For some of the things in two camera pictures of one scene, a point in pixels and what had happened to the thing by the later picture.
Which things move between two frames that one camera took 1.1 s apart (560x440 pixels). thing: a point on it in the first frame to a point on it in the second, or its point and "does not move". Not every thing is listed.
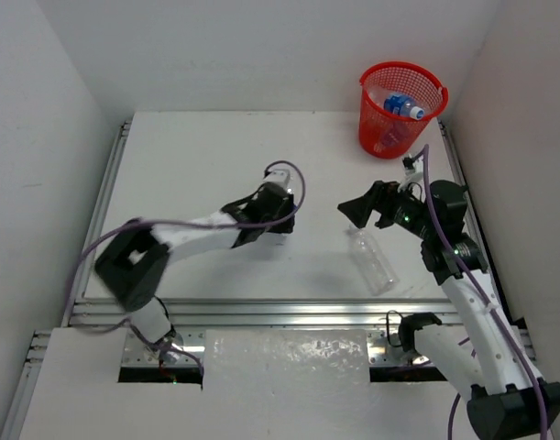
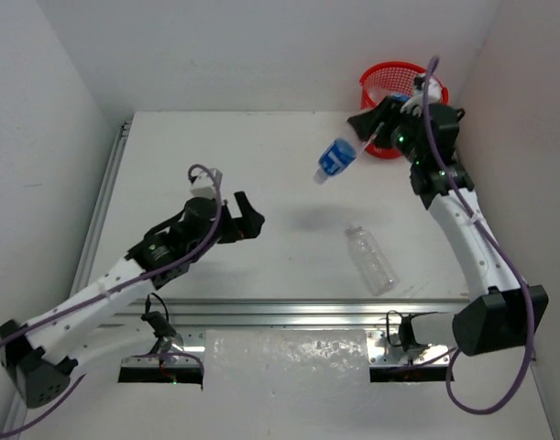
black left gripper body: (280, 218) to (234, 220)
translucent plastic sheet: (286, 358) does not move
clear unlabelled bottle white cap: (375, 267) does not move
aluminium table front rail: (268, 312) does not move
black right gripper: (380, 196) to (388, 112)
